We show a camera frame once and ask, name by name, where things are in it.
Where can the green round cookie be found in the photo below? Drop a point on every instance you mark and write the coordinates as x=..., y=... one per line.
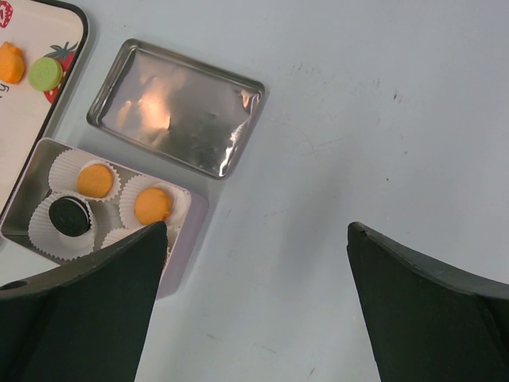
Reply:
x=45, y=74

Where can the white paper cup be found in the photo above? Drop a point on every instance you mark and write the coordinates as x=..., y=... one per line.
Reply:
x=66, y=167
x=181, y=201
x=45, y=238
x=118, y=234

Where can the silver tin lid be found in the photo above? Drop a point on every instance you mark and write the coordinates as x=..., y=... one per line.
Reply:
x=193, y=114

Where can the orange round cookie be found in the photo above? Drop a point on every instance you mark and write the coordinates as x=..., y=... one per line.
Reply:
x=95, y=181

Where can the white paper cup back right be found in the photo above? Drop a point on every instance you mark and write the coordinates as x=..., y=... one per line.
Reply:
x=181, y=201

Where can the white paper cup front left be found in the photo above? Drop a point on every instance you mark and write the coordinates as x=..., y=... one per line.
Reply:
x=45, y=238

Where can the white paper cup front right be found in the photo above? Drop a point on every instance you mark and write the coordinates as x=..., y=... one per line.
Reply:
x=118, y=234

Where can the silver tin box base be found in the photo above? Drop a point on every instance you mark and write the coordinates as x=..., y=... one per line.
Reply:
x=33, y=188

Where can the orange fish shaped cookie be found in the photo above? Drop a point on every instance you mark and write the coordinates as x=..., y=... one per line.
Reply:
x=12, y=63

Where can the black round cookie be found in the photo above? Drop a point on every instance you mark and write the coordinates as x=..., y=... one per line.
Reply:
x=70, y=216

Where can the strawberry pattern white tray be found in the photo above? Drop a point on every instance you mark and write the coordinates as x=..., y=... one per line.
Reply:
x=55, y=29

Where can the white paper cup back left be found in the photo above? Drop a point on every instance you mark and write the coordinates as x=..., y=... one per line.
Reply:
x=66, y=167

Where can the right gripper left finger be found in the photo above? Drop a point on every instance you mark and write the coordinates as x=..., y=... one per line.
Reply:
x=86, y=320

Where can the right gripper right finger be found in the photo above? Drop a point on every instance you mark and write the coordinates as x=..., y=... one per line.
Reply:
x=427, y=320

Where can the orange flower cookie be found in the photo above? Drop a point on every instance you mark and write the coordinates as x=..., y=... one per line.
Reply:
x=152, y=205

